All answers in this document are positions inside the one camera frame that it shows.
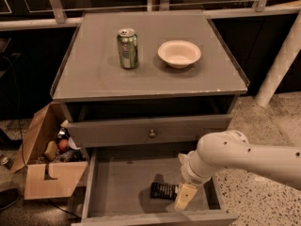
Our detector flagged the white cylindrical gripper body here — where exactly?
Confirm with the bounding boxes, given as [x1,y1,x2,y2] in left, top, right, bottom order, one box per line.
[181,151,214,186]

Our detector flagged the black rxbar chocolate wrapper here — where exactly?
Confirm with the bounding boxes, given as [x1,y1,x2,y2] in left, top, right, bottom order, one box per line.
[150,182,178,201]

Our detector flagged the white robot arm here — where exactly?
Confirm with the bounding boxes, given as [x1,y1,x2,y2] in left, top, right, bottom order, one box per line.
[174,130,301,212]

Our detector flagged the grey top drawer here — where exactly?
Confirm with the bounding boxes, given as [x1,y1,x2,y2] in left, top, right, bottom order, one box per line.
[66,114,232,148]

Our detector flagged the round metal drawer knob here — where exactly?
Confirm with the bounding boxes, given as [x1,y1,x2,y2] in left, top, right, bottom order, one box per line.
[149,129,157,138]

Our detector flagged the grey open middle drawer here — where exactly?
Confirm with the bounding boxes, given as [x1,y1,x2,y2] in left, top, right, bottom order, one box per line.
[72,142,237,226]

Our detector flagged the grey drawer cabinet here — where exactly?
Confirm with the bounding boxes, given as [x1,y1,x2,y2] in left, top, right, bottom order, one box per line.
[50,10,250,226]

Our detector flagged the brown cardboard box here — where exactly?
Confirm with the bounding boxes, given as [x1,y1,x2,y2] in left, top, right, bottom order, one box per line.
[10,103,88,200]

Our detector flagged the orange round fruit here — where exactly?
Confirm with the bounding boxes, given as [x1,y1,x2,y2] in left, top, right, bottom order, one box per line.
[57,139,69,153]

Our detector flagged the green soda can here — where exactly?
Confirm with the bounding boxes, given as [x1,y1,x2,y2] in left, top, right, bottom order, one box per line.
[117,28,138,69]

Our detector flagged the yellow sponge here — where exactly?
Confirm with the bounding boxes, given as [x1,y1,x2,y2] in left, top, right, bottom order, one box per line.
[44,141,57,161]

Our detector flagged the white diagonal support pole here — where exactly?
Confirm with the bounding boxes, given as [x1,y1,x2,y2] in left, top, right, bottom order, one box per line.
[255,11,301,107]

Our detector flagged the metal railing frame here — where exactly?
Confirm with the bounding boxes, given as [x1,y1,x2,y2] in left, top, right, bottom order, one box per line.
[0,0,301,30]

